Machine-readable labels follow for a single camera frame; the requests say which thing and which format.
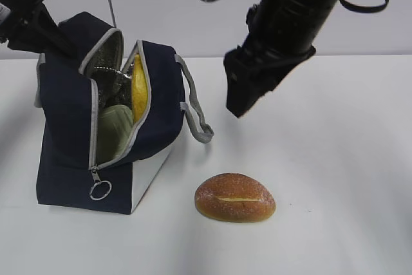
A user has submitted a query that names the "brown bread roll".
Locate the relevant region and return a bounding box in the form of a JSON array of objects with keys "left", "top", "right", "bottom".
[{"left": 194, "top": 173, "right": 276, "bottom": 223}]

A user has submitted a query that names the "yellow banana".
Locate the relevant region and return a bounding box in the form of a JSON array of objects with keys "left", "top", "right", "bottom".
[{"left": 131, "top": 54, "right": 148, "bottom": 123}]

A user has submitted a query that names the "navy insulated lunch bag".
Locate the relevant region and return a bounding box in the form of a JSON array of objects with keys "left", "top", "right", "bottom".
[{"left": 35, "top": 12, "right": 214, "bottom": 214}]

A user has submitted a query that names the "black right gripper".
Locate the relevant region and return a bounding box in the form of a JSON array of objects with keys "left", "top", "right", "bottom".
[{"left": 223, "top": 33, "right": 316, "bottom": 118}]

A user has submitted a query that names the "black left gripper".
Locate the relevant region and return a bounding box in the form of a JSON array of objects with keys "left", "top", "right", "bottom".
[{"left": 1, "top": 0, "right": 77, "bottom": 58}]

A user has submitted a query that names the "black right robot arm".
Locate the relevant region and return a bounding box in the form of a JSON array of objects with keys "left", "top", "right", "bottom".
[{"left": 223, "top": 0, "right": 337, "bottom": 118}]

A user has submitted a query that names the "green lidded glass container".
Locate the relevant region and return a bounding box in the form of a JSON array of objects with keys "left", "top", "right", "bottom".
[{"left": 97, "top": 104, "right": 133, "bottom": 164}]

